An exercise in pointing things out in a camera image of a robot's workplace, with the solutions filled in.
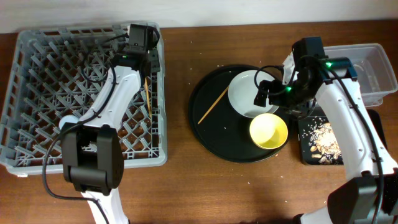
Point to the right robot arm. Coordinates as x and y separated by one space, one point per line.
370 192

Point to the grey round plate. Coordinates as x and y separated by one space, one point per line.
241 94

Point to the wooden chopstick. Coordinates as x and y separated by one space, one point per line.
146 87
214 104

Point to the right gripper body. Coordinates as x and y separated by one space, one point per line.
294 99

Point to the yellow bowl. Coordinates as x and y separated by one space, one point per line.
268 131

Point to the clear plastic waste bin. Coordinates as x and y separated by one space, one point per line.
373 68

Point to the food scraps pile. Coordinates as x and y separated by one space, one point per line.
323 145

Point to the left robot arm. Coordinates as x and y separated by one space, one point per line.
92 155

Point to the blue plastic cup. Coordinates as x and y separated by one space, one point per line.
68 119

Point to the black rectangular tray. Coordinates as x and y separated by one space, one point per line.
317 116

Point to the round black serving tray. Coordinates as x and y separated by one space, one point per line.
224 132

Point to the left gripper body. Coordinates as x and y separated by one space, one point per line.
153 57

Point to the grey plastic dishwasher rack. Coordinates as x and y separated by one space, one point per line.
55 72

